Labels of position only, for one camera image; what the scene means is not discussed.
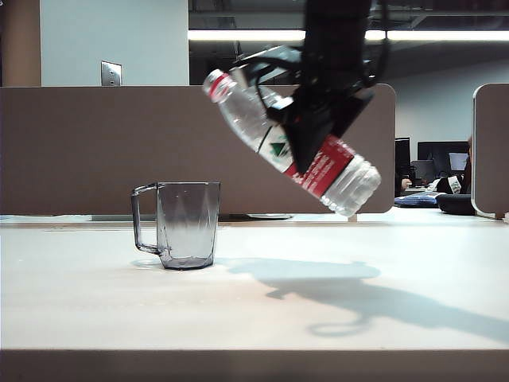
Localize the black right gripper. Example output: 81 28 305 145
265 71 377 175

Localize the clear red-label water bottle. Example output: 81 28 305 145
202 68 383 218

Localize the clear grey octagonal plastic mug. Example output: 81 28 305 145
131 181 221 272

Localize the black computer monitor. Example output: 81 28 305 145
394 137 411 188
417 140 471 178

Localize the blue cloth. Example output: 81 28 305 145
394 193 439 209

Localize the long ceiling light strip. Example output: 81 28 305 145
188 29 509 42

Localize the black and white bag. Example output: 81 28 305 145
433 176 467 196

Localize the brown desk partition panel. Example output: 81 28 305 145
0 84 398 217
471 83 509 220

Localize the brown front edge board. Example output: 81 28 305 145
0 349 509 382

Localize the metal wall switch plate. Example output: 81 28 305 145
100 60 123 88

